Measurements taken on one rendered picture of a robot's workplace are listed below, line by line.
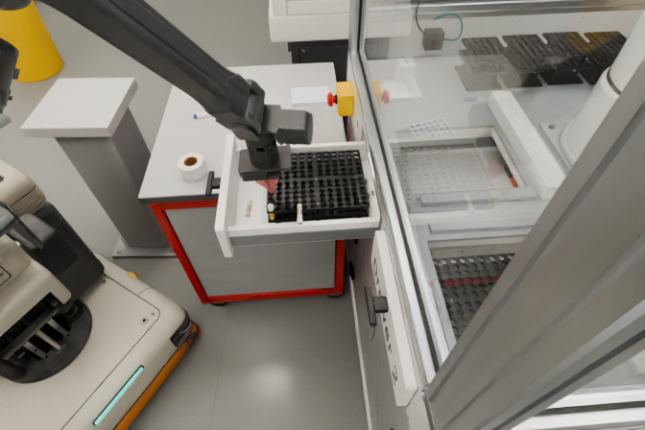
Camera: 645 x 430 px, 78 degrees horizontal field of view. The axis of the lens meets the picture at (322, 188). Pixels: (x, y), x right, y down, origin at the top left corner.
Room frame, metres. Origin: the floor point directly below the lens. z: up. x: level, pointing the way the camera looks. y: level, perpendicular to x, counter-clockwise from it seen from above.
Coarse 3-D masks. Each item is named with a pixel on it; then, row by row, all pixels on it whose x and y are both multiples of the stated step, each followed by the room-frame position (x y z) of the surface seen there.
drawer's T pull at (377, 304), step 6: (366, 288) 0.34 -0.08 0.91; (366, 294) 0.32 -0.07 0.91; (366, 300) 0.31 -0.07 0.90; (372, 300) 0.31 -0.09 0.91; (378, 300) 0.31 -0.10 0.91; (384, 300) 0.31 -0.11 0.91; (372, 306) 0.30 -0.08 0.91; (378, 306) 0.30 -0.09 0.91; (384, 306) 0.30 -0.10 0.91; (372, 312) 0.29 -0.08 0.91; (378, 312) 0.29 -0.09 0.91; (384, 312) 0.29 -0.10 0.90; (372, 318) 0.28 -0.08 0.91; (372, 324) 0.27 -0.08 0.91
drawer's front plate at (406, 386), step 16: (384, 240) 0.43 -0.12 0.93; (384, 256) 0.39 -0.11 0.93; (384, 272) 0.36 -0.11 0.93; (384, 288) 0.34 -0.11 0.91; (400, 320) 0.27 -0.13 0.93; (400, 336) 0.24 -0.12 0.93; (400, 352) 0.22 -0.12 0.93; (400, 368) 0.20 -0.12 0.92; (400, 384) 0.18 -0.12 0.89; (416, 384) 0.17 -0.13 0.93; (400, 400) 0.16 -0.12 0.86
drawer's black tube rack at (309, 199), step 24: (312, 168) 0.65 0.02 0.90; (336, 168) 0.65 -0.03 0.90; (360, 168) 0.65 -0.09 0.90; (288, 192) 0.58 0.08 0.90; (312, 192) 0.60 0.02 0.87; (336, 192) 0.57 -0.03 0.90; (360, 192) 0.57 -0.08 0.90; (288, 216) 0.54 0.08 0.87; (312, 216) 0.53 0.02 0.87; (336, 216) 0.53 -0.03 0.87; (360, 216) 0.53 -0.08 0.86
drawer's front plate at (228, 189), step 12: (228, 144) 0.71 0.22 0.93; (228, 156) 0.66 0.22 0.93; (228, 168) 0.63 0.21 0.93; (228, 180) 0.59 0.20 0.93; (228, 192) 0.57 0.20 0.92; (228, 204) 0.54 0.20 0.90; (216, 216) 0.49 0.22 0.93; (228, 216) 0.52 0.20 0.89; (216, 228) 0.46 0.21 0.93; (228, 240) 0.47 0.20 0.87; (228, 252) 0.46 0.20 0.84
